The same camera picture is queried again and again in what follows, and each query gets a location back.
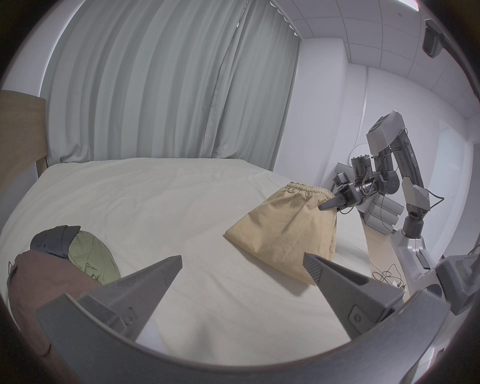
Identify black garment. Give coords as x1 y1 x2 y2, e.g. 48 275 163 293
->
30 225 82 259

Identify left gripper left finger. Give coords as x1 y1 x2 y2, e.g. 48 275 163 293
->
79 255 183 337

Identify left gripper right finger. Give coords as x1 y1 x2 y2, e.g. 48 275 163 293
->
303 252 406 340

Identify brown garment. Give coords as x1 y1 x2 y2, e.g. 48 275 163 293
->
7 249 104 357

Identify black cable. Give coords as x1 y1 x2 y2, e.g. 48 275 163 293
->
370 262 407 290
425 187 446 211

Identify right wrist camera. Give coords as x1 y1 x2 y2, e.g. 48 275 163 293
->
333 162 352 187

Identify beige shorts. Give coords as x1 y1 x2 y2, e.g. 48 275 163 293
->
224 182 337 286

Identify olive green garment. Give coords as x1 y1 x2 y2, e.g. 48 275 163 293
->
68 230 121 285

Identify pale green curtain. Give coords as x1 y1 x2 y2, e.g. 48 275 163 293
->
202 0 301 172
40 0 248 164

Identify bed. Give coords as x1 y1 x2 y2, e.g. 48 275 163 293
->
0 90 411 366

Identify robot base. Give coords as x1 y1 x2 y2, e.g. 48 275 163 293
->
362 193 480 316

